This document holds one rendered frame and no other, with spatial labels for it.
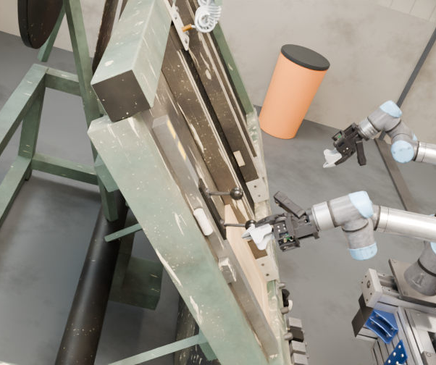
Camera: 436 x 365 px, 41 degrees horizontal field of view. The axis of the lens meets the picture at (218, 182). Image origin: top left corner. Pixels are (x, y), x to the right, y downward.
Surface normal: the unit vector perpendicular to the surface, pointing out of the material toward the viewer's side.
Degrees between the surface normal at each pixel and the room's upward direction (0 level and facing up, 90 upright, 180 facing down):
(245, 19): 90
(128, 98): 90
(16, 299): 0
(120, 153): 90
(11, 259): 0
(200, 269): 90
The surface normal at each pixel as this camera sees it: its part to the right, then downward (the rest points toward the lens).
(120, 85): 0.00, 0.54
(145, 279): 0.29, -0.80
